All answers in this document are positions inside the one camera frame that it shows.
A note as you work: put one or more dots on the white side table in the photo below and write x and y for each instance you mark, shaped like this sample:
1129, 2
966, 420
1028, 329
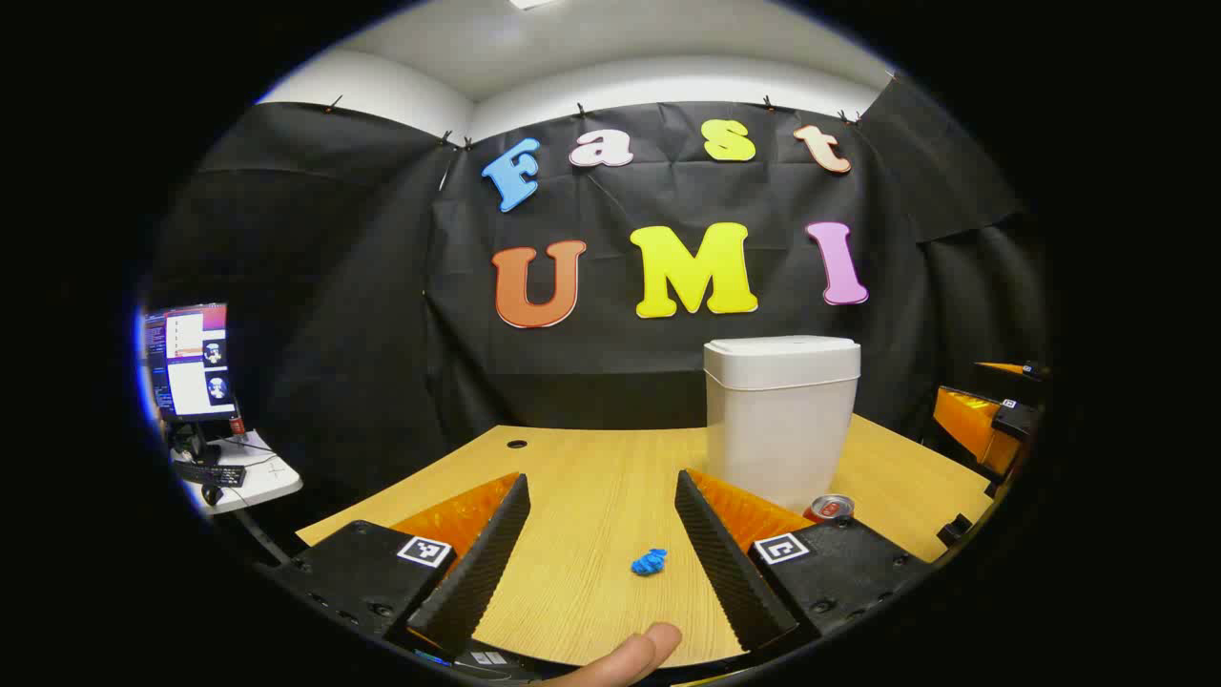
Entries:
258, 477

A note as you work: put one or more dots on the black keyboard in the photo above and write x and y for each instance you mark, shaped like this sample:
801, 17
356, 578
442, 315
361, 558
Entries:
210, 473

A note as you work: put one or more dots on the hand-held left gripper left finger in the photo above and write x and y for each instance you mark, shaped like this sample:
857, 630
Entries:
486, 553

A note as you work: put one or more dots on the blue paper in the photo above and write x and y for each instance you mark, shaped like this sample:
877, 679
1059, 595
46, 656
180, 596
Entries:
650, 562

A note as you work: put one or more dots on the black backdrop cloth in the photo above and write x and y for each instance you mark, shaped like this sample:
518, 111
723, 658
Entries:
362, 315

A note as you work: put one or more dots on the computer monitor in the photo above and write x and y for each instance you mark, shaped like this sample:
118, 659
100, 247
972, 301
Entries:
191, 363

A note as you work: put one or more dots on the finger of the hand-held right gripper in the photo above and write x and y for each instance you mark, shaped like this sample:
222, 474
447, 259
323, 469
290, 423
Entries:
968, 420
1025, 368

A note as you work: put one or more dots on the wooden desktop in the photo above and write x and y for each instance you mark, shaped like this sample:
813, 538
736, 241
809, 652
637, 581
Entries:
596, 496

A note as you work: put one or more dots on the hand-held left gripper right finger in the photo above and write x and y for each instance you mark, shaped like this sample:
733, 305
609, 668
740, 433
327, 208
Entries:
720, 553

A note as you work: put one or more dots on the red pop can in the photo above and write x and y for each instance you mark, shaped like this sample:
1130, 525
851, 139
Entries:
832, 507

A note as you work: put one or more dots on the white desktop garbage bin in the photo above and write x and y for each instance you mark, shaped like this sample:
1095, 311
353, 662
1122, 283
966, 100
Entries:
777, 420

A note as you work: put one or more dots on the black computer mouse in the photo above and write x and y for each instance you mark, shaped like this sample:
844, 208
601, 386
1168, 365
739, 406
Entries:
212, 494

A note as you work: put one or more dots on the ceiling light panel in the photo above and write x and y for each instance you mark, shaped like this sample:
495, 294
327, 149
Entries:
530, 4

